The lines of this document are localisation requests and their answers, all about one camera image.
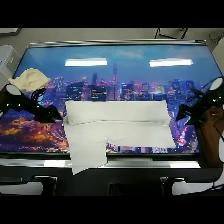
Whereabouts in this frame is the white garment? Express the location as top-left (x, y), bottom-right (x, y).
top-left (63, 99), bottom-right (178, 176)

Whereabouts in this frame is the cream garment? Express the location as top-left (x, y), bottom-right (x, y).
top-left (7, 67), bottom-right (52, 93)

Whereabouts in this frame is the brown garment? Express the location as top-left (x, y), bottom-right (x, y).
top-left (197, 105), bottom-right (224, 168)

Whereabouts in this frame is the silver frame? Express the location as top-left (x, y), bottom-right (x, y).
top-left (0, 152), bottom-right (224, 197)

